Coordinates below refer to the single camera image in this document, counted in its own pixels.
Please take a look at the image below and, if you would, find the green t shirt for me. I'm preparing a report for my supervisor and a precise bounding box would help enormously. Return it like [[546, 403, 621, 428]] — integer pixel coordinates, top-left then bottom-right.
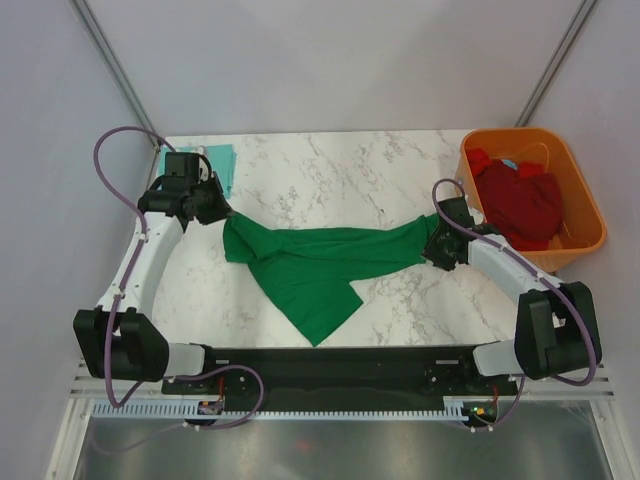
[[223, 213, 439, 347]]

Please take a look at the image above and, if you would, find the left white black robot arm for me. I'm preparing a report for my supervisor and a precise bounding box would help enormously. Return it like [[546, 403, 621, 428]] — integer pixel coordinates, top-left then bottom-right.
[[73, 152, 233, 393]]

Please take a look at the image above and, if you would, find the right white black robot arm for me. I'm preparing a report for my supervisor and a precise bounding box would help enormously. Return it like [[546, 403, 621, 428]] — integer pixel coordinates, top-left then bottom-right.
[[423, 197, 602, 394]]

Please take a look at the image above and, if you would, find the folded teal t shirt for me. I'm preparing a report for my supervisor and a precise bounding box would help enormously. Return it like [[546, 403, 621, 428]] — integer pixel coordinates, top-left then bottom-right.
[[176, 144, 237, 199]]

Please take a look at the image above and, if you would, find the dark red t shirt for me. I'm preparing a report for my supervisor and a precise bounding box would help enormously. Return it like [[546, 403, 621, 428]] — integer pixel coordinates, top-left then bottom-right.
[[472, 160, 563, 251]]

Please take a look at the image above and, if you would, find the bright red t shirt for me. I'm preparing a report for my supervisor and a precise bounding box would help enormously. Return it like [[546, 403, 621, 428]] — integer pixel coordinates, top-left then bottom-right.
[[465, 148, 545, 179]]

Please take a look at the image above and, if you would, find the orange plastic bin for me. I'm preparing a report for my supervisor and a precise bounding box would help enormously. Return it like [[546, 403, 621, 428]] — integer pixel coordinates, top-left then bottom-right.
[[455, 127, 607, 272]]

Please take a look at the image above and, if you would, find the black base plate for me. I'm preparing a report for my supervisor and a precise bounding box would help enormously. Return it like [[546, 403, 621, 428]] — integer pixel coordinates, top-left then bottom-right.
[[162, 346, 517, 411]]

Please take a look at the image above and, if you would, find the aluminium rail profile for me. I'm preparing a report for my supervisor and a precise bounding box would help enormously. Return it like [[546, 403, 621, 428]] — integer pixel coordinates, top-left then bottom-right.
[[69, 361, 614, 401]]

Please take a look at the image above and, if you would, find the white slotted cable duct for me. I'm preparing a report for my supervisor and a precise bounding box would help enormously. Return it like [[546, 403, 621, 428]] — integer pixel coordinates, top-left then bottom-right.
[[90, 399, 483, 422]]

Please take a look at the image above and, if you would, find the left aluminium frame post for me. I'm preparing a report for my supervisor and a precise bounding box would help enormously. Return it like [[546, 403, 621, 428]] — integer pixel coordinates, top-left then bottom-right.
[[74, 0, 164, 151]]

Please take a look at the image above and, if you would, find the aluminium frame post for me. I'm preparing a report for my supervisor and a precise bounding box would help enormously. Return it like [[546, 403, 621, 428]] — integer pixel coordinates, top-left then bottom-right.
[[74, 0, 164, 151], [514, 0, 600, 127]]

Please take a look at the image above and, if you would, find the right aluminium frame post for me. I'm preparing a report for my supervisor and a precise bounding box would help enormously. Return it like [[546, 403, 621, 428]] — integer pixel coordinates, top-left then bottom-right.
[[514, 0, 600, 127]]

